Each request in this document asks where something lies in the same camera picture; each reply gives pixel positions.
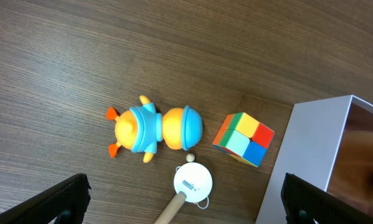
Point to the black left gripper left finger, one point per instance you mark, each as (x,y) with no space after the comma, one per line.
(66,202)

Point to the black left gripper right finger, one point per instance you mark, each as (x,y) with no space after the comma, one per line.
(306,204)

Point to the white pink-lined box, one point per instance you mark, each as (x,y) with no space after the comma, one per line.
(310,147)

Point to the brown plush toy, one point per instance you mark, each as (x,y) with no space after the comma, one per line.
(352,177)

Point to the colourful two-by-two cube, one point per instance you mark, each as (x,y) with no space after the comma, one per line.
(244,138)

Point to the yellow blue duck toy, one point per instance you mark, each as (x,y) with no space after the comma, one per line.
(141,128)

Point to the white wooden rattle drum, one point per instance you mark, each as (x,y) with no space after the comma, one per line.
(193,184)

